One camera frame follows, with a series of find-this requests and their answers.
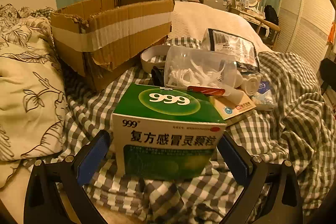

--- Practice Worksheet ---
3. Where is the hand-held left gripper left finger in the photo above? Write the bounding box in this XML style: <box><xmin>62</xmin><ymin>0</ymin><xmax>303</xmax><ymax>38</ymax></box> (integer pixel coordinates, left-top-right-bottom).
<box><xmin>23</xmin><ymin>130</ymin><xmax>112</xmax><ymax>224</ymax></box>

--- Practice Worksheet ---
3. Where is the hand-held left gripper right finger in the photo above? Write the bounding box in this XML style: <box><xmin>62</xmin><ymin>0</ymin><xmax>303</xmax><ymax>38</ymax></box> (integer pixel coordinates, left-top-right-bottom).
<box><xmin>217</xmin><ymin>132</ymin><xmax>303</xmax><ymax>224</ymax></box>

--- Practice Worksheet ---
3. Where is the tan medicine box red panel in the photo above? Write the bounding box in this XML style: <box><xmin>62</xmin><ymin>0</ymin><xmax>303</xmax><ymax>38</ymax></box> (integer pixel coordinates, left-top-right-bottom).
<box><xmin>188</xmin><ymin>85</ymin><xmax>257</xmax><ymax>127</ymax></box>

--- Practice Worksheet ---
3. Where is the green medicine box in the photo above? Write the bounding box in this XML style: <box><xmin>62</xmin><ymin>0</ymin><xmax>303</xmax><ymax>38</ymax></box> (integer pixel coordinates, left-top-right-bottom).
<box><xmin>112</xmin><ymin>83</ymin><xmax>227</xmax><ymax>179</ymax></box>

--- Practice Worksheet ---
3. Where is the white bear toy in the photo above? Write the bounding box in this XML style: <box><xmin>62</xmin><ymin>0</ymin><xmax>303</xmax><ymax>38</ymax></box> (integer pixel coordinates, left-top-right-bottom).
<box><xmin>235</xmin><ymin>73</ymin><xmax>261</xmax><ymax>96</ymax></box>

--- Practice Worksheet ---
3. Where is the white cardboard ring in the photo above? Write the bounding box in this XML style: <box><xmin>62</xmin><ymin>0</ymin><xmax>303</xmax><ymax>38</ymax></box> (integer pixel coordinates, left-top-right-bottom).
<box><xmin>140</xmin><ymin>46</ymin><xmax>175</xmax><ymax>73</ymax></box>

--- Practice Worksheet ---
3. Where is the taped cardboard box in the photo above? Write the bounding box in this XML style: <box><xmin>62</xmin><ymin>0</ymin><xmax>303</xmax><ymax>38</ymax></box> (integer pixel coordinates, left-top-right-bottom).
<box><xmin>50</xmin><ymin>0</ymin><xmax>175</xmax><ymax>92</ymax></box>

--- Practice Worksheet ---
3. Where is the blue tissue pack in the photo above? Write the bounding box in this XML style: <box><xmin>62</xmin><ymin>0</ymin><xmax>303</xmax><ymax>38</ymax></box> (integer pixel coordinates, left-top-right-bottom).
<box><xmin>253</xmin><ymin>80</ymin><xmax>277</xmax><ymax>111</ymax></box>

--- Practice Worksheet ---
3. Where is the clear plastic jar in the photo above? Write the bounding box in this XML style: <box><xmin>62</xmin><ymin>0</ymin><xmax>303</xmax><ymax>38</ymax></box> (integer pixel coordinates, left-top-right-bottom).
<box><xmin>163</xmin><ymin>46</ymin><xmax>239</xmax><ymax>90</ymax></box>

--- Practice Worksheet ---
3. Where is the floral duvet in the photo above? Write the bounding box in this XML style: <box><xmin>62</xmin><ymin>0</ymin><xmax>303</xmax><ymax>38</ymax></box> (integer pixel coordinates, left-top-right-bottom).
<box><xmin>0</xmin><ymin>4</ymin><xmax>67</xmax><ymax>189</ymax></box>

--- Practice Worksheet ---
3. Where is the silver zip pouch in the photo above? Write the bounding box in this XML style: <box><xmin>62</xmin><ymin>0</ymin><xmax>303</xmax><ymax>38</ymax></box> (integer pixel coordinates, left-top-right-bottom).
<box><xmin>201</xmin><ymin>28</ymin><xmax>260</xmax><ymax>73</ymax></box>

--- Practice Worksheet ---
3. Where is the dark chair back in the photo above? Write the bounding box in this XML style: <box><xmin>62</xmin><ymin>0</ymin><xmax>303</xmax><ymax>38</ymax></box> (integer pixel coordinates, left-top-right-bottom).
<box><xmin>319</xmin><ymin>57</ymin><xmax>336</xmax><ymax>94</ymax></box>

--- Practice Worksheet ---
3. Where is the wooden chair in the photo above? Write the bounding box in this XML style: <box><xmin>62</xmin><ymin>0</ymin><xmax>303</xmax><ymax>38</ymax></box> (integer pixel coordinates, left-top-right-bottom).
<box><xmin>253</xmin><ymin>15</ymin><xmax>281</xmax><ymax>46</ymax></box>

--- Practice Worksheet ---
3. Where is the white dressing table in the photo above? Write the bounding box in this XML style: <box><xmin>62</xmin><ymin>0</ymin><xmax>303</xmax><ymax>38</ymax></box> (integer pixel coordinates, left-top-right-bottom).
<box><xmin>230</xmin><ymin>5</ymin><xmax>265</xmax><ymax>28</ymax></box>

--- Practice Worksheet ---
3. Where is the white blanket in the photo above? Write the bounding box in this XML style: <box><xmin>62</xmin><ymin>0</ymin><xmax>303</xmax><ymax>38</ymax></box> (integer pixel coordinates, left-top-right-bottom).
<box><xmin>168</xmin><ymin>1</ymin><xmax>272</xmax><ymax>52</ymax></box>

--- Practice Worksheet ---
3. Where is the black bag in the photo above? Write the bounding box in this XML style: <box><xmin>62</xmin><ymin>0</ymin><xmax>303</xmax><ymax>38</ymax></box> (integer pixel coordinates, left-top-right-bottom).
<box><xmin>263</xmin><ymin>5</ymin><xmax>279</xmax><ymax>25</ymax></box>

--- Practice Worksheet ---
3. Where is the orange hanging item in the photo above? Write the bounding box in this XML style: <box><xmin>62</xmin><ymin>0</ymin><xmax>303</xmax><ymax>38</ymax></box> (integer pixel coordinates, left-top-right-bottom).
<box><xmin>327</xmin><ymin>27</ymin><xmax>336</xmax><ymax>45</ymax></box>

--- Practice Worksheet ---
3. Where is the white louvred wardrobe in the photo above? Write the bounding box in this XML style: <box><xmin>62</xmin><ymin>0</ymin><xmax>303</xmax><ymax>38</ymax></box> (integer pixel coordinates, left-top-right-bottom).
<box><xmin>273</xmin><ymin>0</ymin><xmax>336</xmax><ymax>72</ymax></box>

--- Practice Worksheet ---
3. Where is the grey mini fridge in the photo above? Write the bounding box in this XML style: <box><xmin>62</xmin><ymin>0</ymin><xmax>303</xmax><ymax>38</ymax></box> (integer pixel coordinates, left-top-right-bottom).
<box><xmin>202</xmin><ymin>0</ymin><xmax>229</xmax><ymax>10</ymax></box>

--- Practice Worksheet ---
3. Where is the black ring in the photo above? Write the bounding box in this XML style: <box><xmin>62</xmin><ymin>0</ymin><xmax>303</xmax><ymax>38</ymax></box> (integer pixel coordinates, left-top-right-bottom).
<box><xmin>151</xmin><ymin>66</ymin><xmax>166</xmax><ymax>86</ymax></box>

